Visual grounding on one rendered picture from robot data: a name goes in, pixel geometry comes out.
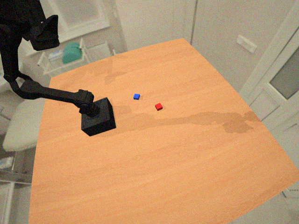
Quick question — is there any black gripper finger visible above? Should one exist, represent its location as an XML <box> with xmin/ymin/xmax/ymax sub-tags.
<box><xmin>30</xmin><ymin>15</ymin><xmax>59</xmax><ymax>42</ymax></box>

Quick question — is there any blue block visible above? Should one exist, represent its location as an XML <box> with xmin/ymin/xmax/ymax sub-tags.
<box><xmin>133</xmin><ymin>93</ymin><xmax>140</xmax><ymax>100</ymax></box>

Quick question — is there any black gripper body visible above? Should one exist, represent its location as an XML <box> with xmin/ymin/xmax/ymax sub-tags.
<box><xmin>13</xmin><ymin>0</ymin><xmax>60</xmax><ymax>51</ymax></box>

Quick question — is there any red block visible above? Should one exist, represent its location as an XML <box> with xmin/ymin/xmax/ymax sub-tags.
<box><xmin>155</xmin><ymin>103</ymin><xmax>163</xmax><ymax>111</ymax></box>

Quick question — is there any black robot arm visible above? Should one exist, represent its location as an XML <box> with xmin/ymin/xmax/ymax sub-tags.
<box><xmin>0</xmin><ymin>0</ymin><xmax>100</xmax><ymax>119</ymax></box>

